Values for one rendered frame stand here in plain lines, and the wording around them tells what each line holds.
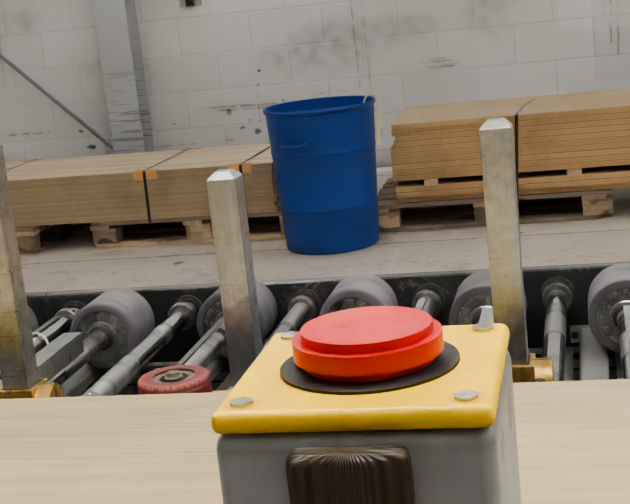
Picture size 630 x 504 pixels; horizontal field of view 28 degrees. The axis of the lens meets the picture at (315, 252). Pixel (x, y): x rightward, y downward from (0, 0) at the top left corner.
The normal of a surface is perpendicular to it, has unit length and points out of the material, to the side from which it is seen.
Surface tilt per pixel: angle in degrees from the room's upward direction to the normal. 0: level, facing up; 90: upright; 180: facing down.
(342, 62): 90
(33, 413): 0
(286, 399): 0
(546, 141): 90
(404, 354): 90
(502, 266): 90
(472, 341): 0
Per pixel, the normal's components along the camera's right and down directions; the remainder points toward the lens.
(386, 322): -0.11, -0.97
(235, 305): -0.20, 0.23
